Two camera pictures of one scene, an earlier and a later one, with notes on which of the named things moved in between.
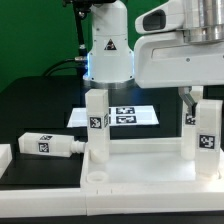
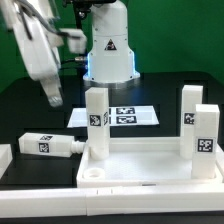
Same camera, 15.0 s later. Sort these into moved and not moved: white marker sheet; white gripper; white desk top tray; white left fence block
Moved: white gripper
Not moved: white left fence block; white marker sheet; white desk top tray
